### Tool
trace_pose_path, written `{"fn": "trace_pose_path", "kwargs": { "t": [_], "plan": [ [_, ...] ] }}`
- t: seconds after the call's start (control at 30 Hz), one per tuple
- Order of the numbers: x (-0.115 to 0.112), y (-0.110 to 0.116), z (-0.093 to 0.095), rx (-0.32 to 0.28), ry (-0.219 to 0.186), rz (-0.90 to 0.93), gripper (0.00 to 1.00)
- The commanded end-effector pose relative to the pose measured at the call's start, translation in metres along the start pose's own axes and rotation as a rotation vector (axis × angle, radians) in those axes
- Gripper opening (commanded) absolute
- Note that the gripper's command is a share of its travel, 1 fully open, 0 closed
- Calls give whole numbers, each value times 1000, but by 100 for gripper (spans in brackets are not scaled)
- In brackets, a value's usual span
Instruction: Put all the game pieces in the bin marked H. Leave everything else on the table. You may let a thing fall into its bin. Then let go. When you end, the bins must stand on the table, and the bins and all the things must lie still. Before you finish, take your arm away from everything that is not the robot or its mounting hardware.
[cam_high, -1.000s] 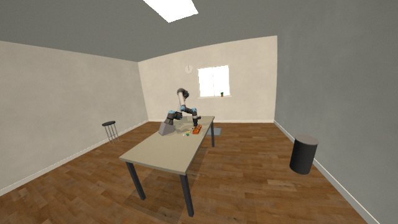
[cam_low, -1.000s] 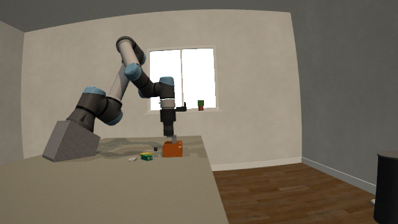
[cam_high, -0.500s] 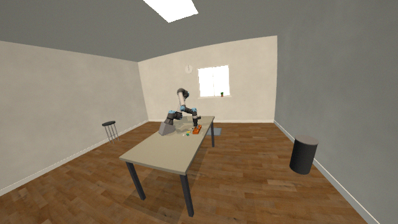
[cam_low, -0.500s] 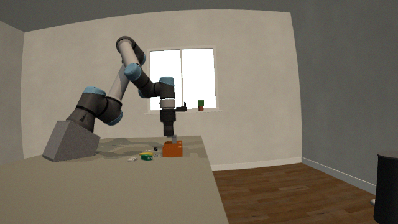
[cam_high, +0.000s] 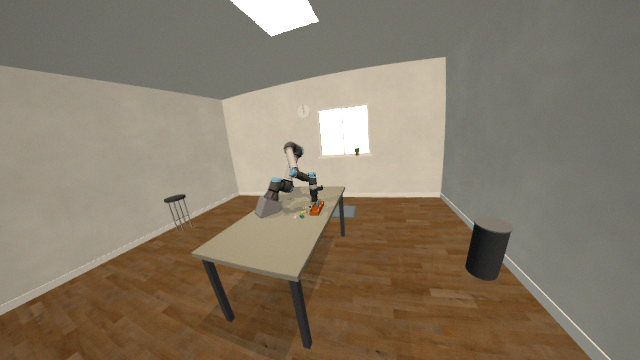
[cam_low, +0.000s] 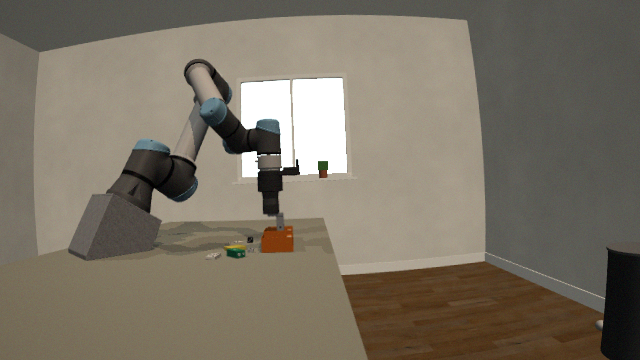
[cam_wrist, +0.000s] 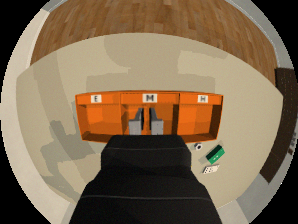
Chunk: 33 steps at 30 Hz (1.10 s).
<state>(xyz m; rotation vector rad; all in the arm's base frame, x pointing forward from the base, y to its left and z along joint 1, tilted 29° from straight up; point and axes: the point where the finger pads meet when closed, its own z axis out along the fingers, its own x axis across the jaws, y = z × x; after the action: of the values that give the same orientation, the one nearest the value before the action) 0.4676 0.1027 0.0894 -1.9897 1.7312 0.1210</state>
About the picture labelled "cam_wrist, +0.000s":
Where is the orange three-compartment bin rack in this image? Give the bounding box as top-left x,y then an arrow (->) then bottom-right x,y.
75,90 -> 224,143

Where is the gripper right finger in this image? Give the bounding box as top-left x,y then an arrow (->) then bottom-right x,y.
149,108 -> 163,135

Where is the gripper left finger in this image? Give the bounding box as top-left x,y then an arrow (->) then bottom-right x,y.
128,108 -> 144,135

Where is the white domino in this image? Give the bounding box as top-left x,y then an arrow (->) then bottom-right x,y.
202,164 -> 219,174

